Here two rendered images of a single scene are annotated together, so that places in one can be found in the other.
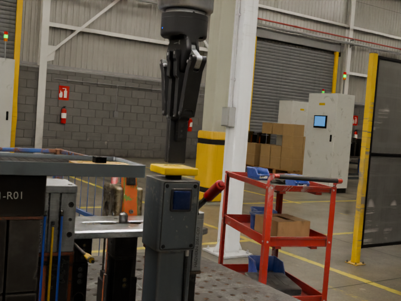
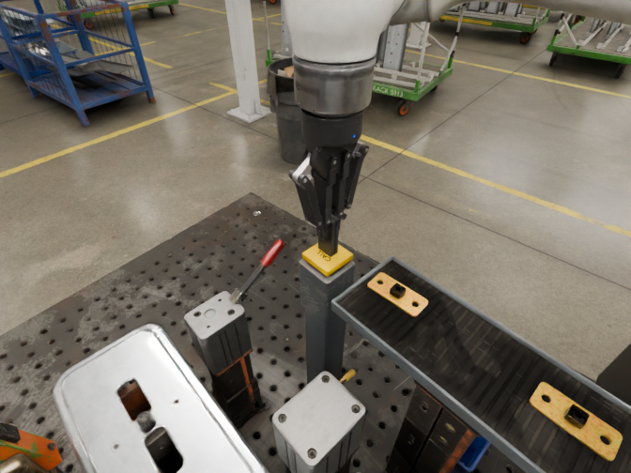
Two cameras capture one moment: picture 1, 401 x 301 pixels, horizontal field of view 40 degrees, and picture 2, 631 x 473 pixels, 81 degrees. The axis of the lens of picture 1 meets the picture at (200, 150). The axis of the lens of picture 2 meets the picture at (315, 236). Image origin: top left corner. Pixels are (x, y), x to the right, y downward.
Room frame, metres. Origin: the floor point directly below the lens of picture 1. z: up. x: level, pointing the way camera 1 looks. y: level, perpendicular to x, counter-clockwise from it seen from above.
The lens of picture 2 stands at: (1.02, 0.45, 1.58)
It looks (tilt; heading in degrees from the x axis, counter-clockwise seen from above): 41 degrees down; 254
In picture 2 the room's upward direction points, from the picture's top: straight up
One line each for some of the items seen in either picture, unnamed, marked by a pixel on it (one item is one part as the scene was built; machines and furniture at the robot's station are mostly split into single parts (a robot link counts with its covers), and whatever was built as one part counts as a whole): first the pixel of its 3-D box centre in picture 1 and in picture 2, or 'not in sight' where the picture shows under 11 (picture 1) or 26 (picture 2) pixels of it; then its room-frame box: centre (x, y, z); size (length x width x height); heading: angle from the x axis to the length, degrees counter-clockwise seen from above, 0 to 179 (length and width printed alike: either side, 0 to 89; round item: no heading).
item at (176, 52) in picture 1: (183, 85); (336, 182); (0.87, 0.03, 1.29); 0.04 x 0.01 x 0.11; 117
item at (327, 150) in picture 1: (327, 131); not in sight; (11.36, -2.61, 1.22); 0.80 x 0.54 x 2.45; 34
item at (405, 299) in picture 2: (99, 160); (397, 291); (0.81, 0.15, 1.17); 0.08 x 0.04 x 0.01; 121
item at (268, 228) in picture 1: (274, 242); not in sight; (3.54, -0.52, 0.49); 0.81 x 0.47 x 0.97; 18
